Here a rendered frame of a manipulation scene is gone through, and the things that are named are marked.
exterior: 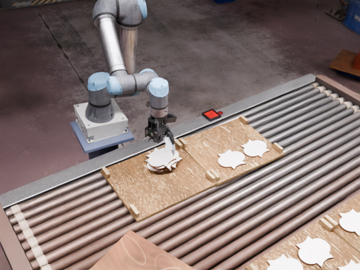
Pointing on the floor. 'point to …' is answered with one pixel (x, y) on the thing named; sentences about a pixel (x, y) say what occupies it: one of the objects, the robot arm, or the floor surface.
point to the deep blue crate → (353, 16)
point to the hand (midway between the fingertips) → (161, 147)
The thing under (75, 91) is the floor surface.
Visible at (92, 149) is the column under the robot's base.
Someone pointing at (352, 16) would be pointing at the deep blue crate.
